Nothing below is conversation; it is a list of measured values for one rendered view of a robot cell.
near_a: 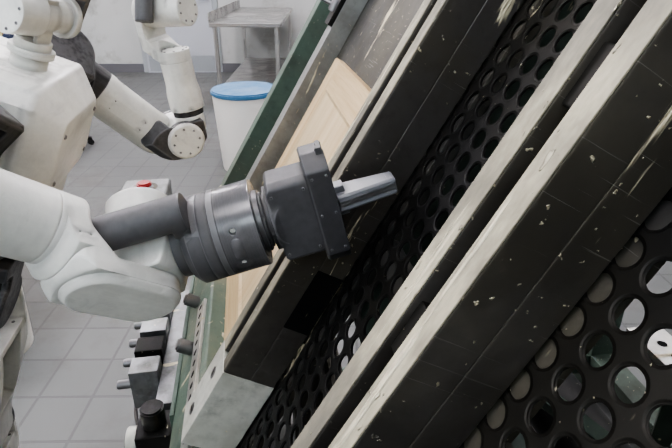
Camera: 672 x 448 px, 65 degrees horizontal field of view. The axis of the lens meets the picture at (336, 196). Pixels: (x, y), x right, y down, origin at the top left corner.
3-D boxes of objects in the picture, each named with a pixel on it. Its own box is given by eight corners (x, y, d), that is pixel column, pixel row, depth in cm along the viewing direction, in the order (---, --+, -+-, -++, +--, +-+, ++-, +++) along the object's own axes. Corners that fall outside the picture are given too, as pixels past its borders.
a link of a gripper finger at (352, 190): (398, 187, 51) (337, 205, 51) (390, 175, 54) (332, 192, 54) (395, 173, 51) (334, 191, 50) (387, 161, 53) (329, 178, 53)
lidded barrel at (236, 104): (286, 155, 438) (283, 81, 413) (275, 177, 392) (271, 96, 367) (226, 153, 441) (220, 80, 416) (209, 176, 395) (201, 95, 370)
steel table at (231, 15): (294, 73, 754) (292, -1, 713) (284, 109, 573) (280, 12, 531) (243, 73, 753) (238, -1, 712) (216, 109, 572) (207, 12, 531)
